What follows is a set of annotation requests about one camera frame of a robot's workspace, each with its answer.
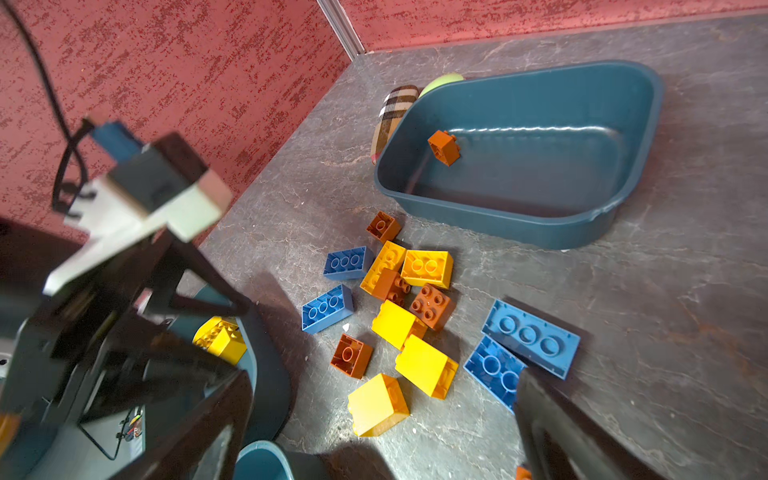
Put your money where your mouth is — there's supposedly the green round ball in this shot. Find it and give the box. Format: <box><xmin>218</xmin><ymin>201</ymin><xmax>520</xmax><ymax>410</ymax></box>
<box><xmin>419</xmin><ymin>72</ymin><xmax>465</xmax><ymax>97</ymax></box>

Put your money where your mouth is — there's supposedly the yellow brick tall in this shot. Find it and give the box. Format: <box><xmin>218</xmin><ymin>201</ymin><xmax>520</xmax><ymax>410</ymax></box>
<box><xmin>360</xmin><ymin>241</ymin><xmax>407</xmax><ymax>295</ymax></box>

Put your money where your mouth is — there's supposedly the front right teal bin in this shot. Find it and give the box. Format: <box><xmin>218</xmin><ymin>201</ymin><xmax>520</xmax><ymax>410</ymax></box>
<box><xmin>232</xmin><ymin>440</ymin><xmax>293</xmax><ymax>480</ymax></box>

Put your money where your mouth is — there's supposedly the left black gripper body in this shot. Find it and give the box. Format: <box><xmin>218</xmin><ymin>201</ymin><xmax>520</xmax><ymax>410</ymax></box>
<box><xmin>1</xmin><ymin>221</ymin><xmax>249</xmax><ymax>425</ymax></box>

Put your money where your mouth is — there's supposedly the yellow brick bottom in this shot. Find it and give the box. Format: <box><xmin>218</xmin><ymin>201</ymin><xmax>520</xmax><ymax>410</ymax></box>
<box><xmin>348</xmin><ymin>374</ymin><xmax>410</xmax><ymax>437</ymax></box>

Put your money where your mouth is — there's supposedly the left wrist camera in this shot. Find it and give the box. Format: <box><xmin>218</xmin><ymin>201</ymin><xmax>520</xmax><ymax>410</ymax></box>
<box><xmin>43</xmin><ymin>118</ymin><xmax>233</xmax><ymax>296</ymax></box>

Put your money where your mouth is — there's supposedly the front left teal bin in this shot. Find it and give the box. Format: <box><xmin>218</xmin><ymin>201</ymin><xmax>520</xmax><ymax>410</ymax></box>
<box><xmin>143</xmin><ymin>306</ymin><xmax>292</xmax><ymax>449</ymax></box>

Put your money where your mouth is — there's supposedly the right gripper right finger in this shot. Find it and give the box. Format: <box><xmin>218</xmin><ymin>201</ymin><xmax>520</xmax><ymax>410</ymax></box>
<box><xmin>514</xmin><ymin>368</ymin><xmax>661</xmax><ymax>479</ymax></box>

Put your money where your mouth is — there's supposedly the teal bin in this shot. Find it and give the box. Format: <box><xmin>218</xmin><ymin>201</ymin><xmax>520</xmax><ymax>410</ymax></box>
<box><xmin>143</xmin><ymin>306</ymin><xmax>292</xmax><ymax>449</ymax></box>
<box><xmin>374</xmin><ymin>60</ymin><xmax>664</xmax><ymax>250</ymax></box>
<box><xmin>232</xmin><ymin>440</ymin><xmax>293</xmax><ymax>480</ymax></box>

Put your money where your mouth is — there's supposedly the blue brick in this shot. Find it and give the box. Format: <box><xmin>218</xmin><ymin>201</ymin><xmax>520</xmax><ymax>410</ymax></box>
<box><xmin>464</xmin><ymin>336</ymin><xmax>527</xmax><ymax>413</ymax></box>
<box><xmin>323</xmin><ymin>246</ymin><xmax>373</xmax><ymax>281</ymax></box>
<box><xmin>302</xmin><ymin>284</ymin><xmax>355</xmax><ymax>334</ymax></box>
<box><xmin>482</xmin><ymin>299</ymin><xmax>581</xmax><ymax>380</ymax></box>

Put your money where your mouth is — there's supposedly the brown brick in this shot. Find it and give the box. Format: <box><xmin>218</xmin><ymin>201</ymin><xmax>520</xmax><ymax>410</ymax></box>
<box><xmin>515</xmin><ymin>466</ymin><xmax>532</xmax><ymax>480</ymax></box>
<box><xmin>330</xmin><ymin>334</ymin><xmax>373</xmax><ymax>379</ymax></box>
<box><xmin>428</xmin><ymin>130</ymin><xmax>460</xmax><ymax>166</ymax></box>
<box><xmin>366</xmin><ymin>211</ymin><xmax>402</xmax><ymax>244</ymax></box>
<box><xmin>408</xmin><ymin>284</ymin><xmax>456</xmax><ymax>332</ymax></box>
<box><xmin>372</xmin><ymin>268</ymin><xmax>411</xmax><ymax>306</ymax></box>

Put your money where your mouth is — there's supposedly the back teal bin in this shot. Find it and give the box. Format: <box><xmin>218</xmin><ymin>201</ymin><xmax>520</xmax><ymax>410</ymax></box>
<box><xmin>374</xmin><ymin>60</ymin><xmax>664</xmax><ymax>250</ymax></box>

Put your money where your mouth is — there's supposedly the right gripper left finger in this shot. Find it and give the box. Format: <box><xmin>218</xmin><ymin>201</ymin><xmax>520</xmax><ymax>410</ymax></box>
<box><xmin>113</xmin><ymin>370</ymin><xmax>252</xmax><ymax>479</ymax></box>

